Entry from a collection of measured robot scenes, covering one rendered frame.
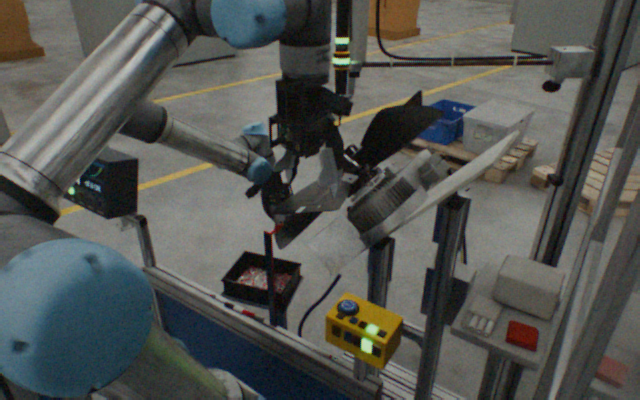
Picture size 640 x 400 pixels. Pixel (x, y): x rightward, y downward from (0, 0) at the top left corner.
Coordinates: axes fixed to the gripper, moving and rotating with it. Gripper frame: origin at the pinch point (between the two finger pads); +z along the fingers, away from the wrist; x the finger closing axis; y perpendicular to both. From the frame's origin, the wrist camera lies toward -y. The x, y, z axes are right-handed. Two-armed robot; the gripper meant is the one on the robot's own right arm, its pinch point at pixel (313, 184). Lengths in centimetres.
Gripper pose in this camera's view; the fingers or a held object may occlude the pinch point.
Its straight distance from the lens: 80.2
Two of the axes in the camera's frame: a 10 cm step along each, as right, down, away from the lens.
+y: -5.5, 4.2, -7.2
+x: 8.3, 2.8, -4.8
